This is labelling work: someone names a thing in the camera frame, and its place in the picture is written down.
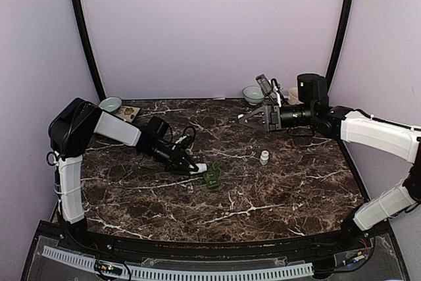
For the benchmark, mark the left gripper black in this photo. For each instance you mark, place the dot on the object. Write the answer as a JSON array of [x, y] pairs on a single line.
[[170, 165]]

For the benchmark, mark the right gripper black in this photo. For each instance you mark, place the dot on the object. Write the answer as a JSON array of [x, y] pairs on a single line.
[[275, 118]]

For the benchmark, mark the white pill bottle front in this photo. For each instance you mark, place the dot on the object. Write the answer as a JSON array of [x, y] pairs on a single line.
[[201, 168]]

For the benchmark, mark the green weekly pill organizer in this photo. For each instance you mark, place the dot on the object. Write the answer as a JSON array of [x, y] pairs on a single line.
[[211, 176]]

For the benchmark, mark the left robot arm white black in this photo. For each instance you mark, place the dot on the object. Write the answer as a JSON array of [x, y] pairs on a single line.
[[72, 131]]

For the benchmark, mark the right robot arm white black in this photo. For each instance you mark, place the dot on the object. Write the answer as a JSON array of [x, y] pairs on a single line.
[[350, 125]]

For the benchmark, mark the pale green bowl right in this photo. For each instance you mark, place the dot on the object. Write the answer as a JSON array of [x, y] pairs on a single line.
[[253, 95]]

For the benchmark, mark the pale green bowl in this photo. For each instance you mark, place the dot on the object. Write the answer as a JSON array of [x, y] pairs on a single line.
[[253, 95], [110, 104]]

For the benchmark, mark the cream ceramic mug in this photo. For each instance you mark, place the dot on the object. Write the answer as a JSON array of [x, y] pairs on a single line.
[[293, 96]]

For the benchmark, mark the patterned coaster under bowl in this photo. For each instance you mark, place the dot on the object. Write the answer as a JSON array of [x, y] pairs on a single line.
[[127, 113]]

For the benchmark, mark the pale green bowl left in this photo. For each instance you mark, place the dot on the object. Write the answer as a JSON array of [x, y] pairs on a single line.
[[110, 104]]

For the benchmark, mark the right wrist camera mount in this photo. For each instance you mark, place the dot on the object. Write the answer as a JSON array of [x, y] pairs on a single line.
[[271, 89]]

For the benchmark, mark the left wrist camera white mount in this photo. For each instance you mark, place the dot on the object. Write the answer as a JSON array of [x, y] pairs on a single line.
[[187, 138]]

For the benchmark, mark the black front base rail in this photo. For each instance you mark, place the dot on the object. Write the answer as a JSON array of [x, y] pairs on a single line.
[[311, 247]]

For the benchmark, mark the right black frame post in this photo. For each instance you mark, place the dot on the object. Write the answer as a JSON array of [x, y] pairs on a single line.
[[338, 42]]

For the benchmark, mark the black frame post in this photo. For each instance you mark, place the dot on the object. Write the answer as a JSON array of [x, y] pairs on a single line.
[[338, 42], [87, 48]]

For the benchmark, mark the left black frame post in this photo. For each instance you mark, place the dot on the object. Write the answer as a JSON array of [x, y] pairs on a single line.
[[87, 48]]

